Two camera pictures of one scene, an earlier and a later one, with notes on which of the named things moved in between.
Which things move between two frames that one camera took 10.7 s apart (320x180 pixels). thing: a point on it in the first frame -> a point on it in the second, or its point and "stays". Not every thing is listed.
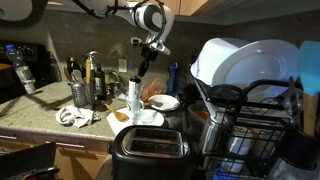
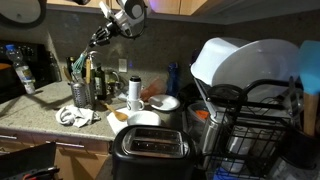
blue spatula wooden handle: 309,75 stays
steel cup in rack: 212,137 stays
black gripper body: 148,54 -> 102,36
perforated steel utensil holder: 82,93 stays
